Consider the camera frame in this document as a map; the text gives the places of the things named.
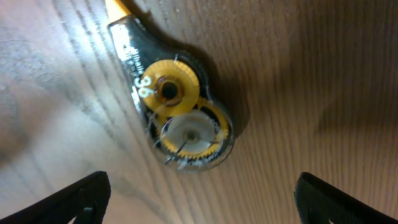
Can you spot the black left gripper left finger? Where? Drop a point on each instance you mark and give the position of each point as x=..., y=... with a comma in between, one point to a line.
x=85, y=201

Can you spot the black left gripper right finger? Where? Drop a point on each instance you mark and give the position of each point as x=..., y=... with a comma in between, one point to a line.
x=318, y=202

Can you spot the correction tape dispenser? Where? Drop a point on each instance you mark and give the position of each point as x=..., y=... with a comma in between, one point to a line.
x=187, y=128

